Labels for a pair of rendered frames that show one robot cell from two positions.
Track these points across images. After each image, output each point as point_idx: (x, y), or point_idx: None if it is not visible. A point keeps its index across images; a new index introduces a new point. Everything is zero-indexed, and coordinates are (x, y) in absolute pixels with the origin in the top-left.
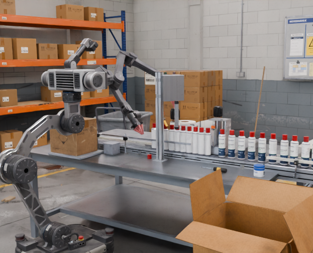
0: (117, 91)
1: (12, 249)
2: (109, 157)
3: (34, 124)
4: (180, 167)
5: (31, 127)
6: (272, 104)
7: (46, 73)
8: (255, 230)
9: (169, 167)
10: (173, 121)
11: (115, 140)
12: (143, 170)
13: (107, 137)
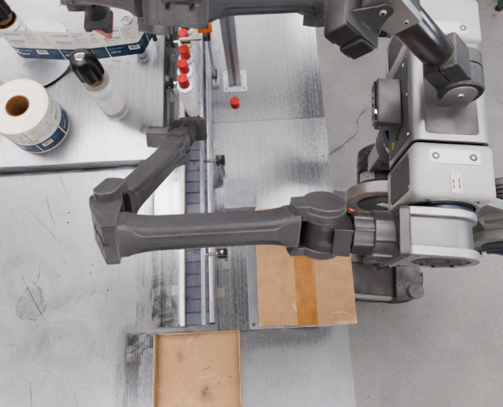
0: (150, 164)
1: (355, 390)
2: (274, 178)
3: (499, 200)
4: (263, 23)
5: None
6: None
7: (467, 241)
8: None
9: (272, 39)
10: (103, 78)
11: None
12: (316, 61)
13: (71, 366)
